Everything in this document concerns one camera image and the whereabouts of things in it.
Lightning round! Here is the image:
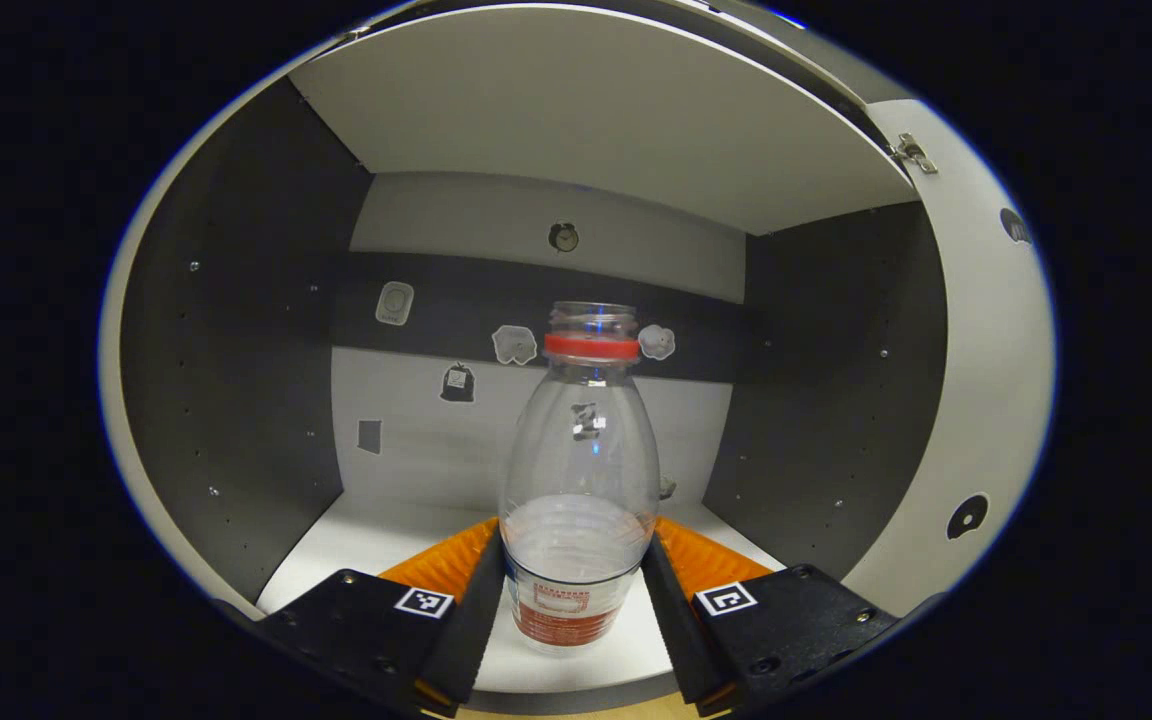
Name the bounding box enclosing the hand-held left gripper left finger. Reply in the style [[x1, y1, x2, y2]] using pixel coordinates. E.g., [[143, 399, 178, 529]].
[[256, 517, 507, 716]]

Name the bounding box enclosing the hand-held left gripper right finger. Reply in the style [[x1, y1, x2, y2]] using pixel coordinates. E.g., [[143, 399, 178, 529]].
[[641, 517, 902, 716]]

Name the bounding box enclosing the clear plastic water bottle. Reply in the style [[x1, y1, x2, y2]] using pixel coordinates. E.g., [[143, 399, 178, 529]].
[[498, 302, 660, 656]]

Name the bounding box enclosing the white cabinet door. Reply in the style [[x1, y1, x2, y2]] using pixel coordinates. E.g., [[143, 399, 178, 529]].
[[841, 98, 1057, 616]]

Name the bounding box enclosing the white cabinet shelf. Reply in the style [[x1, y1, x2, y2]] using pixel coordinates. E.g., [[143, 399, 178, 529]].
[[288, 5, 919, 236], [256, 490, 787, 696]]

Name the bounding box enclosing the white and grey cabinet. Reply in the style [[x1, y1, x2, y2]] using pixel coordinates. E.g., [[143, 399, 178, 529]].
[[99, 0, 949, 713]]

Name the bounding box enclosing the metal door hinge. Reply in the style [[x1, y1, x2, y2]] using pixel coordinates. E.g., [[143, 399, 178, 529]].
[[891, 133, 939, 176]]

